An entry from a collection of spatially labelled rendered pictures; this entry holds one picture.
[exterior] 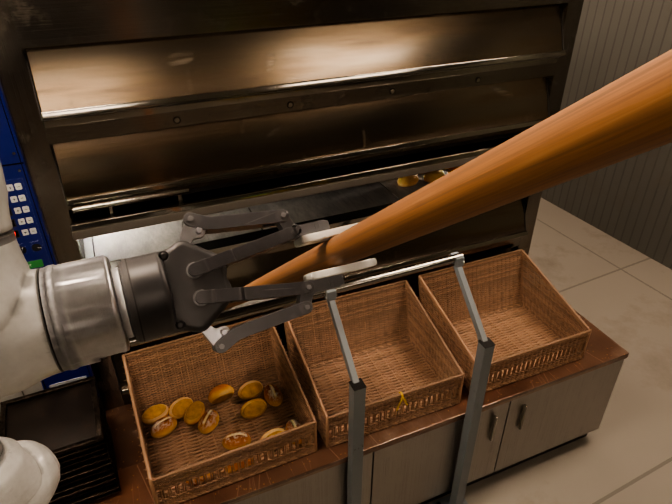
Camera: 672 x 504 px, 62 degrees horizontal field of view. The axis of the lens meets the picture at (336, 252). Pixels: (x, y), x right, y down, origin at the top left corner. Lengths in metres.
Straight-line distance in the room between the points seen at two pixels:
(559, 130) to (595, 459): 2.83
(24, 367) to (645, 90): 0.44
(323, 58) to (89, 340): 1.50
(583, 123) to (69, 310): 0.39
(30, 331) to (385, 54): 1.64
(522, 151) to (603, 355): 2.41
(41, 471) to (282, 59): 1.27
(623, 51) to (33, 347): 4.33
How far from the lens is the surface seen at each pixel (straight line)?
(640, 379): 3.54
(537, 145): 0.27
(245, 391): 2.22
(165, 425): 2.17
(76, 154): 1.83
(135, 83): 1.75
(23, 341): 0.49
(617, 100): 0.24
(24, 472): 1.37
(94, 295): 0.49
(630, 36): 4.52
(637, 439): 3.22
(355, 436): 1.92
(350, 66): 1.91
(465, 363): 2.28
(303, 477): 2.06
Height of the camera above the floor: 2.23
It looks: 33 degrees down
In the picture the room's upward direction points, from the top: straight up
